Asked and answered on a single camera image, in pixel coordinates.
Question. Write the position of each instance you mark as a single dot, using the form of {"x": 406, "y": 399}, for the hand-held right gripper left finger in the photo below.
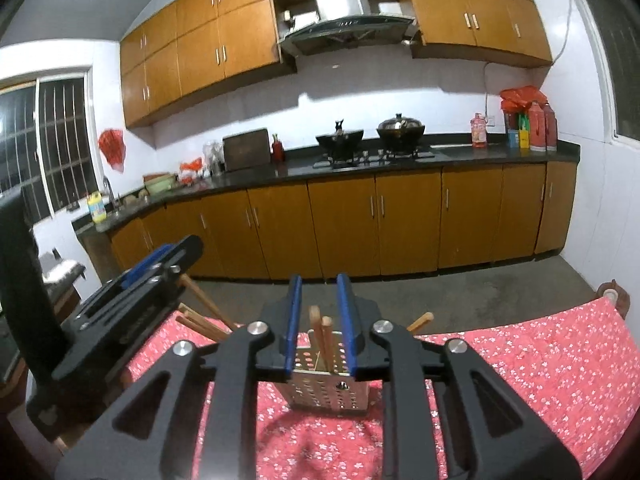
{"x": 294, "y": 320}

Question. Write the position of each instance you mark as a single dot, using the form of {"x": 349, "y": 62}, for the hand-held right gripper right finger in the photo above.
{"x": 345, "y": 310}

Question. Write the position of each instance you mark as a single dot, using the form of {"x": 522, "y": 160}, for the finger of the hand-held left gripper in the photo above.
{"x": 145, "y": 267}
{"x": 115, "y": 320}

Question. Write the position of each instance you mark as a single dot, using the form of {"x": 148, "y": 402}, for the white perforated utensil holder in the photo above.
{"x": 325, "y": 385}

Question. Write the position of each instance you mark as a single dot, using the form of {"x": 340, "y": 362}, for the white cushioned stool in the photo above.
{"x": 62, "y": 270}

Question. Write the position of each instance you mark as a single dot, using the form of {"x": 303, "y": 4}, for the yellow detergent bottle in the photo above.
{"x": 97, "y": 210}

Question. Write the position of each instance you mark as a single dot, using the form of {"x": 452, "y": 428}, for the green basin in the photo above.
{"x": 160, "y": 185}

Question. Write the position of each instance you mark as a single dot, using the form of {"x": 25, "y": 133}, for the metal faucet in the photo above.
{"x": 107, "y": 187}

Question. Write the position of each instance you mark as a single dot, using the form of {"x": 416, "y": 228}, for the small red plastic bag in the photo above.
{"x": 191, "y": 167}

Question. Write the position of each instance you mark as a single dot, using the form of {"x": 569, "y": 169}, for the hanging red plastic bag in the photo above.
{"x": 112, "y": 147}

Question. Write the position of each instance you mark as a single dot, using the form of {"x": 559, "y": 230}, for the clear glass jars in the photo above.
{"x": 213, "y": 157}

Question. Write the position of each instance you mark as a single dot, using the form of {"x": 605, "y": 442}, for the small barred window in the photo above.
{"x": 55, "y": 150}

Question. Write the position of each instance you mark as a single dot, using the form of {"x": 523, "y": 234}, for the black kitchen countertop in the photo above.
{"x": 300, "y": 172}

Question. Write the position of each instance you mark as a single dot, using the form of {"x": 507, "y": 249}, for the black gas stove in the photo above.
{"x": 370, "y": 160}

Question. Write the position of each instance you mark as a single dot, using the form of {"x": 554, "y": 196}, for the brown cutting board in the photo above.
{"x": 247, "y": 150}

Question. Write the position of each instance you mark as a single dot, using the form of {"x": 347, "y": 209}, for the small red bottle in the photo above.
{"x": 278, "y": 150}

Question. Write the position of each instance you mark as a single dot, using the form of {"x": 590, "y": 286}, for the black wok with lid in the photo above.
{"x": 400, "y": 132}

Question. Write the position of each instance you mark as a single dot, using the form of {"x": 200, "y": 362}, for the red floral tablecloth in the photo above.
{"x": 525, "y": 370}

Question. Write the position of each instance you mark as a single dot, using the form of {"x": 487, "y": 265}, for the pink plastic jug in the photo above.
{"x": 478, "y": 132}

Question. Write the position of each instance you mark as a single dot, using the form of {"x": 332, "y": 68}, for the blue and yellow box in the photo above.
{"x": 519, "y": 137}

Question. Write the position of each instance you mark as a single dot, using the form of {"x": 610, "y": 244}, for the red oil jug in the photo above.
{"x": 551, "y": 130}
{"x": 537, "y": 130}

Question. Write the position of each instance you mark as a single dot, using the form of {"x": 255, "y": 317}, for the large red plastic bag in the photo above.
{"x": 522, "y": 97}

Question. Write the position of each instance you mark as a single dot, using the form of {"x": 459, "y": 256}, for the steel range hood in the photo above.
{"x": 345, "y": 20}

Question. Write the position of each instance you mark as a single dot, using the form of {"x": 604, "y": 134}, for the large barred window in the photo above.
{"x": 620, "y": 35}

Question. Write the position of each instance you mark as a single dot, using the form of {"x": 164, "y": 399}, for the long wooden wall cabinet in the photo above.
{"x": 200, "y": 40}

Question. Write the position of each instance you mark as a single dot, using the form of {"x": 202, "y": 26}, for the wooden chair post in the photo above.
{"x": 614, "y": 297}

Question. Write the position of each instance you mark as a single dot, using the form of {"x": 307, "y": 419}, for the short wooden wall cabinet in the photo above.
{"x": 475, "y": 10}

